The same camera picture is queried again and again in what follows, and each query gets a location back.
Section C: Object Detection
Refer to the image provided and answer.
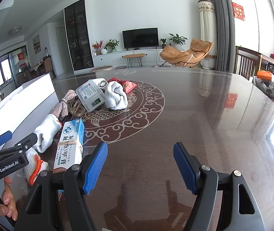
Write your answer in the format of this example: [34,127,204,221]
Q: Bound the white cardboard box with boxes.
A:
[0,73,56,136]

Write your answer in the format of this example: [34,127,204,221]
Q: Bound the brown dining chair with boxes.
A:
[43,57,55,78]

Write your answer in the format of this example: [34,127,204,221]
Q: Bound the dining table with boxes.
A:
[29,61,46,76]

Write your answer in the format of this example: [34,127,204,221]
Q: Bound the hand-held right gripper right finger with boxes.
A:
[173,142,266,231]

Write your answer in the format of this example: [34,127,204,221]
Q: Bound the dark wooden chair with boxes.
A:
[234,46,260,81]

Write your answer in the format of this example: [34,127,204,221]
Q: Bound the large leafy potted plant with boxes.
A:
[168,33,188,50]

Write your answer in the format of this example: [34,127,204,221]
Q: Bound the black television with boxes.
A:
[122,28,159,49]

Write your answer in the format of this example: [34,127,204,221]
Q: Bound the orange box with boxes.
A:
[257,70,273,80]

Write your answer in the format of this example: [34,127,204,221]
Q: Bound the rhinestone bow hair clip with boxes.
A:
[59,90,77,121]

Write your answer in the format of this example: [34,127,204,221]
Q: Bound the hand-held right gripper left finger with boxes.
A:
[14,141,108,231]

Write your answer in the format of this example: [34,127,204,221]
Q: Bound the person's left hand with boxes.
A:
[0,176,18,222]

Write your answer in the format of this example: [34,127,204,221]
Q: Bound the red wall decoration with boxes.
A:
[232,2,246,21]

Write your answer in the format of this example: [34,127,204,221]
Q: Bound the gold frame glasses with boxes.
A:
[67,100,86,117]

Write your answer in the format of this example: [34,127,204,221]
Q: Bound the green potted plant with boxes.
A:
[104,39,120,53]

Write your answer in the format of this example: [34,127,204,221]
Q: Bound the white door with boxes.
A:
[55,26,66,76]

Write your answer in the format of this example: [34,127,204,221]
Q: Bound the window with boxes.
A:
[0,58,10,88]

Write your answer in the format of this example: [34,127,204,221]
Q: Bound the orange lounge chair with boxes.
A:
[160,38,214,68]

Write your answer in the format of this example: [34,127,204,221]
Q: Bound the wooden bench with metal legs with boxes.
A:
[123,53,146,68]

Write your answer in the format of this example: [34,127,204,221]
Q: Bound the covered standing air conditioner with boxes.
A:
[198,0,217,68]

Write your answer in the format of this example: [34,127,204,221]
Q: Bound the round wooden floor board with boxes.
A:
[90,65,113,72]

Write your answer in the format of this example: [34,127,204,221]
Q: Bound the red flowers in vase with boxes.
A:
[92,40,104,56]

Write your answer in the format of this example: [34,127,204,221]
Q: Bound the wooden side desk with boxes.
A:
[257,54,274,77]

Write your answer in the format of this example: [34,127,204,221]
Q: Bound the red drawstring pouch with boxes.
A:
[107,77,137,94]

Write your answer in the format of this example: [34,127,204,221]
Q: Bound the white television cabinet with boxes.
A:
[92,48,186,67]

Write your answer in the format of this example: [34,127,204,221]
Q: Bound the black glass display cabinet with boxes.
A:
[64,0,95,72]

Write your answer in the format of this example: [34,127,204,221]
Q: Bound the clear plastic box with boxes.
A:
[76,79,106,112]

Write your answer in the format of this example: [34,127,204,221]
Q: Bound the grey curtain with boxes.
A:
[204,0,236,72]

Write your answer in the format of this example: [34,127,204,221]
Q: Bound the dark sunglasses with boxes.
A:
[58,115,73,124]

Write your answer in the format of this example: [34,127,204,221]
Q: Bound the wall painting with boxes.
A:
[32,35,42,54]

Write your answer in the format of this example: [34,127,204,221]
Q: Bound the blue white ointment box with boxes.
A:
[53,118,85,174]

